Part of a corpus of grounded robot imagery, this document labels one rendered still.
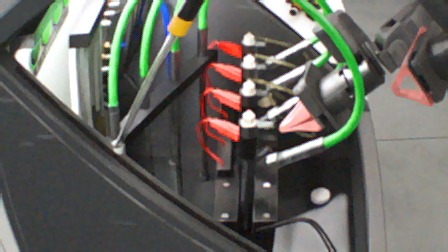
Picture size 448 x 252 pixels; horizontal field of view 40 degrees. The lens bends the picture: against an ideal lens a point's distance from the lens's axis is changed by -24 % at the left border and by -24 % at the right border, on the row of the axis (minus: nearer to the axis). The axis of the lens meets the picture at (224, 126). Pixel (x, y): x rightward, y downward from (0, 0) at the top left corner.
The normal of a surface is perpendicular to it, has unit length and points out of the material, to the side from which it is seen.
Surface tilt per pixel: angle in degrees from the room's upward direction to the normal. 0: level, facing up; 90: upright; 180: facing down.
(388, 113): 0
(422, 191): 0
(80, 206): 90
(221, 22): 90
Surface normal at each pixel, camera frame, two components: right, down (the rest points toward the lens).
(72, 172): -0.04, 0.57
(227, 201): 0.00, -0.82
